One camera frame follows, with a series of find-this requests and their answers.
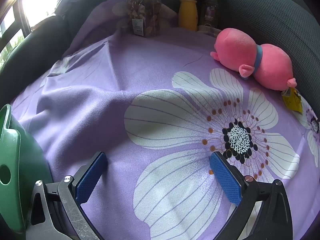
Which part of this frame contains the clear packet of dried goods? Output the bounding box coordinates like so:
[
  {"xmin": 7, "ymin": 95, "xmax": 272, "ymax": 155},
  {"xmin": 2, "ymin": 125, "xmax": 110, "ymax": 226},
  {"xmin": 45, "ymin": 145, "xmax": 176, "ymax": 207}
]
[{"xmin": 124, "ymin": 0, "xmax": 162, "ymax": 38}]

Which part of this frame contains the pink pig plush toy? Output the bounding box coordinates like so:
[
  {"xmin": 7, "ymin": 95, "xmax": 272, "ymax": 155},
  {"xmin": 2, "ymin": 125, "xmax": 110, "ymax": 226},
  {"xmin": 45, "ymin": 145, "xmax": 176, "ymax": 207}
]
[{"xmin": 210, "ymin": 28, "xmax": 297, "ymax": 91}]

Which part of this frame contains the dark jar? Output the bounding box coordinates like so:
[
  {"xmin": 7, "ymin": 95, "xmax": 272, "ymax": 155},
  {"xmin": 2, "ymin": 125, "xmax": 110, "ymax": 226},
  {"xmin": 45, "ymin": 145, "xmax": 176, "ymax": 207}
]
[{"xmin": 199, "ymin": 0, "xmax": 220, "ymax": 33}]

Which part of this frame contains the green plastic basin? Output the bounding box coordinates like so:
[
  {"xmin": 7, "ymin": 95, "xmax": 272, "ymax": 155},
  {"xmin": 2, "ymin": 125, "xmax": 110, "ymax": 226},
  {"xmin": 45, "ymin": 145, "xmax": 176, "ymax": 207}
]
[{"xmin": 0, "ymin": 104, "xmax": 53, "ymax": 233}]

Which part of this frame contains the grey-green sofa cushion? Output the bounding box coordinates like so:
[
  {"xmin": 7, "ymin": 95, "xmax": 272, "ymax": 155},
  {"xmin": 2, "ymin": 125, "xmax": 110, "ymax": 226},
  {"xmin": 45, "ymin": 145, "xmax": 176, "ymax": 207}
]
[{"xmin": 217, "ymin": 0, "xmax": 320, "ymax": 120}]

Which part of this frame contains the yellow vase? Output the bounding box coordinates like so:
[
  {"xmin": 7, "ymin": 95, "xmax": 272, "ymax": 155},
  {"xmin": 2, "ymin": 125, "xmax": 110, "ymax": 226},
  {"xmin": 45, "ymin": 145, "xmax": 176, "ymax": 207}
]
[{"xmin": 178, "ymin": 0, "xmax": 199, "ymax": 32}]

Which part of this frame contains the purple floral bedsheet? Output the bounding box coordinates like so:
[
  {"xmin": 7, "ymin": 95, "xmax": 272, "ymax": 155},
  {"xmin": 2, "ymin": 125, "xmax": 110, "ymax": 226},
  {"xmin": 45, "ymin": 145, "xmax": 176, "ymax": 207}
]
[{"xmin": 10, "ymin": 0, "xmax": 320, "ymax": 240}]

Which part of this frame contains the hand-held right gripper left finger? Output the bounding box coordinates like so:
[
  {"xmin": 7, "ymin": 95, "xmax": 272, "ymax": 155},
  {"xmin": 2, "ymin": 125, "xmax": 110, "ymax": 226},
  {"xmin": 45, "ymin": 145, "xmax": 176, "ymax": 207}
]
[{"xmin": 26, "ymin": 151, "xmax": 108, "ymax": 240}]

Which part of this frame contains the yellow hang tag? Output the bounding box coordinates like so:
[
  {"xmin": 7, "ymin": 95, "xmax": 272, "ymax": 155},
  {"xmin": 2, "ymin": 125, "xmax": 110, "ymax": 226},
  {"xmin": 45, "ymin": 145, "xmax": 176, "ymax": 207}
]
[{"xmin": 281, "ymin": 87, "xmax": 303, "ymax": 112}]

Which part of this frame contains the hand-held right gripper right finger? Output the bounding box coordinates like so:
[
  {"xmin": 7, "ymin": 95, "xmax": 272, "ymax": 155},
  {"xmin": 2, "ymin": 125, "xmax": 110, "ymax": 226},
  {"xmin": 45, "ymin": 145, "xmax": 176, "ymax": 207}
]
[{"xmin": 209, "ymin": 151, "xmax": 293, "ymax": 240}]

